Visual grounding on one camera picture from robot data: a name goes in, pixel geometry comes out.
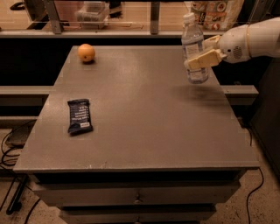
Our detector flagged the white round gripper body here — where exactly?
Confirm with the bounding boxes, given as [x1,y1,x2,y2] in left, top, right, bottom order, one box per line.
[219,25,250,64]

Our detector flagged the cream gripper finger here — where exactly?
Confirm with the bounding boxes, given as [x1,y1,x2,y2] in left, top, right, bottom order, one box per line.
[184,49,227,70]
[204,35,221,49]

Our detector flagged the clear blue-label plastic bottle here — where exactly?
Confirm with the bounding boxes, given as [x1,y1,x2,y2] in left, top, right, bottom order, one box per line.
[181,12,208,84]

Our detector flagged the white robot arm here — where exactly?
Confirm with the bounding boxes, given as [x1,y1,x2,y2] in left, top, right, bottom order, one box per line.
[184,17,280,70]

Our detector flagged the printed snack bag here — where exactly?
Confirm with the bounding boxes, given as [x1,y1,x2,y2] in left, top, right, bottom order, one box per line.
[190,0,244,31]

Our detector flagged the grey metal drawer cabinet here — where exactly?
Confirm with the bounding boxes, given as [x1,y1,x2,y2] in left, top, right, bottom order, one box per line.
[15,46,259,224]

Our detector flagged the clear plastic container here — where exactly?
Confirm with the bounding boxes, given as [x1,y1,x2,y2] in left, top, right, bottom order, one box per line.
[75,1,109,30]

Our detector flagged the orange fruit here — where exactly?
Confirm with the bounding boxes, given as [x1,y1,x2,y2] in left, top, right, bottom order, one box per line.
[78,44,95,62]

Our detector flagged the dark blue snack bar wrapper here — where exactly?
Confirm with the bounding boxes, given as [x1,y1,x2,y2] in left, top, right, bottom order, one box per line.
[67,99,94,135]

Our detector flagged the dark power adapter box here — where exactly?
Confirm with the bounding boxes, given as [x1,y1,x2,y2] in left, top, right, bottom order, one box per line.
[5,124,32,148]

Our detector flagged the black floor cable right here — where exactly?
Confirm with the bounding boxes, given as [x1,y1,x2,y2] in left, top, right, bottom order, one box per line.
[245,167,265,224]

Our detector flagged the grey metal shelf rail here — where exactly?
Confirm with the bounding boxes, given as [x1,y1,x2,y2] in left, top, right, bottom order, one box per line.
[0,29,228,39]

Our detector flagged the black floor cables left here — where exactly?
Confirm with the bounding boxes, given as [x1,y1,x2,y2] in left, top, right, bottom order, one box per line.
[0,119,42,224]

